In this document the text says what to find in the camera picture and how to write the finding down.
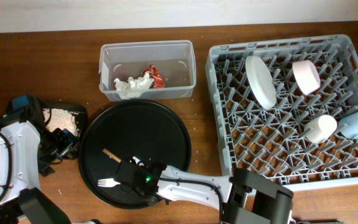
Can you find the wooden chopstick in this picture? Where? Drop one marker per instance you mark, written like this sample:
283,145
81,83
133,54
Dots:
111,155

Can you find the grey plate with food scraps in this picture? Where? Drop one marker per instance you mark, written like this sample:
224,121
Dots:
261,82

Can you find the white plastic fork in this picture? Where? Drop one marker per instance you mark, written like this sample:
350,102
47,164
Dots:
108,183

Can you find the round black serving tray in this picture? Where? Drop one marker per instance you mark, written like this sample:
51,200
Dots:
143,129

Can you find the pile of rice and shells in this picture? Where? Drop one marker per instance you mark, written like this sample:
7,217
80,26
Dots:
61,119

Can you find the white tissue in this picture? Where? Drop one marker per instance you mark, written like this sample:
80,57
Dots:
132,87

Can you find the light blue cup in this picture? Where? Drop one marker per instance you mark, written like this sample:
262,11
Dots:
350,126

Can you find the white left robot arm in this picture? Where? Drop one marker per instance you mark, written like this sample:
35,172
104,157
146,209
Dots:
28,150

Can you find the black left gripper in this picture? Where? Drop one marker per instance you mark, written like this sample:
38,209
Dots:
69,143

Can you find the black rectangular tray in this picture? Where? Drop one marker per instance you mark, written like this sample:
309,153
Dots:
81,118

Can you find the grey dishwasher rack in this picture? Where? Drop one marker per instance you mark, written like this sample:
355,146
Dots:
272,142

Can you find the pink bowl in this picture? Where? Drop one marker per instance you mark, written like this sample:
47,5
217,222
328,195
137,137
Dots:
306,76

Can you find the white cup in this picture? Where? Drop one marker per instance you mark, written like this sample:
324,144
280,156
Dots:
320,128

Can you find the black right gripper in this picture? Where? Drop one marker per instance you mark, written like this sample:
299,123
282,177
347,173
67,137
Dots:
138,191

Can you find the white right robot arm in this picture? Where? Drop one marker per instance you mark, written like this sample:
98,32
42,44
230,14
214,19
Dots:
244,197

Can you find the clear plastic bin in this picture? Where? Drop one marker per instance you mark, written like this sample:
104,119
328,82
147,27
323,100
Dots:
173,59

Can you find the red snack wrapper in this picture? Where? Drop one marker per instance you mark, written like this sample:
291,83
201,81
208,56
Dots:
153,73

